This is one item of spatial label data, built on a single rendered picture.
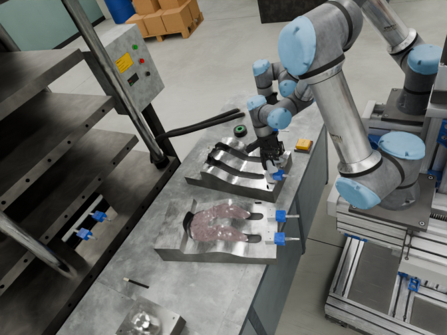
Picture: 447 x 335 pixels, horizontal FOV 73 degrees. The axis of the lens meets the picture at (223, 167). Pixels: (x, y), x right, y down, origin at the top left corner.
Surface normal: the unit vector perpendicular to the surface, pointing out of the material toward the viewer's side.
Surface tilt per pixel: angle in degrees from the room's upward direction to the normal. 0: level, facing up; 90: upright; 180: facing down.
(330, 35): 64
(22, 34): 90
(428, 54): 7
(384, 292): 0
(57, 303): 0
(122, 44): 90
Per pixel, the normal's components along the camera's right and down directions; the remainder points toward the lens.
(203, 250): -0.50, -0.64
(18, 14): 0.86, 0.16
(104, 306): -0.26, -0.69
